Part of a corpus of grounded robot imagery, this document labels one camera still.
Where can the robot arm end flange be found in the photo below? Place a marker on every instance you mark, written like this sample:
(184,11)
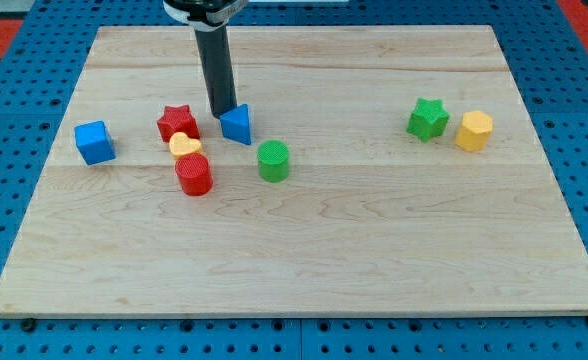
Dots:
(209,12)

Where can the yellow hexagon block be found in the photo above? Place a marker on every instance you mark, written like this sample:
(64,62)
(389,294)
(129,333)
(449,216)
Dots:
(474,131)

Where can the green star block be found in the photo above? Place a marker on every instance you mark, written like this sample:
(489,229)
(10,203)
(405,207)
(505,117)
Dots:
(428,119)

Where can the red star block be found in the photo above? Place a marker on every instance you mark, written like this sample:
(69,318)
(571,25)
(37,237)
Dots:
(177,119)

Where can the yellow heart block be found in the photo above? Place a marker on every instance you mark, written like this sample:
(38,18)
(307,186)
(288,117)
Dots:
(180,144)

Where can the blue triangle block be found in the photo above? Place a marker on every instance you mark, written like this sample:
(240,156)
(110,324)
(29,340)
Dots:
(235,124)

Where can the light wooden board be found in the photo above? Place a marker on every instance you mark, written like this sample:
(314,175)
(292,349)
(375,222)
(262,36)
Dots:
(370,223)

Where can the blue cube block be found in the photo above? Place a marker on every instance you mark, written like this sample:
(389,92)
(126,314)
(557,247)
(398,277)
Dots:
(94,142)

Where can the green cylinder block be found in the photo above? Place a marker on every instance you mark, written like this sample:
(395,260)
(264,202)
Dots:
(273,161)

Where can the red cylinder block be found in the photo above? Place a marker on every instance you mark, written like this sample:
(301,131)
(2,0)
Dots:
(194,175)

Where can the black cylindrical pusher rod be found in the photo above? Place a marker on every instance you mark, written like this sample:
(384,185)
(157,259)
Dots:
(214,52)

